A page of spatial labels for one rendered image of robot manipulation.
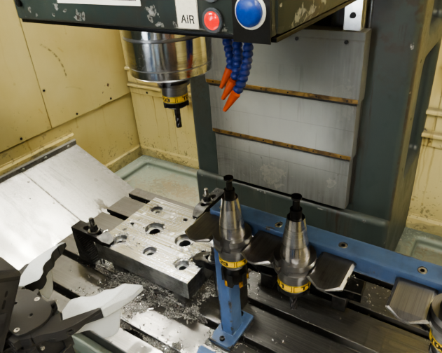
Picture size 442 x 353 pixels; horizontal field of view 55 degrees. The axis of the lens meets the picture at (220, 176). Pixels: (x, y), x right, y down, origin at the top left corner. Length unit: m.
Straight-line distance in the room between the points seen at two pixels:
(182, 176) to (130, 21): 1.60
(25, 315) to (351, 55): 0.90
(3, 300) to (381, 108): 0.97
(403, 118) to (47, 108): 1.36
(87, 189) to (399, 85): 1.24
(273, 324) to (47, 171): 1.22
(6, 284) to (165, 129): 1.74
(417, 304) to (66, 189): 1.46
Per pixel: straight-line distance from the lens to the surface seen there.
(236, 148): 1.39
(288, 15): 0.48
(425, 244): 1.74
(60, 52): 1.92
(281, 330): 0.97
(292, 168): 1.32
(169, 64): 0.75
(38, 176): 1.87
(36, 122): 1.88
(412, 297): 0.63
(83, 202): 1.78
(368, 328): 1.00
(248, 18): 0.46
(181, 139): 2.09
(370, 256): 0.66
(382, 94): 1.17
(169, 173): 2.17
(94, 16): 0.62
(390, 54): 1.14
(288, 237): 0.61
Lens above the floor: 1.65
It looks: 31 degrees down
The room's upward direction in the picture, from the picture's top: 5 degrees counter-clockwise
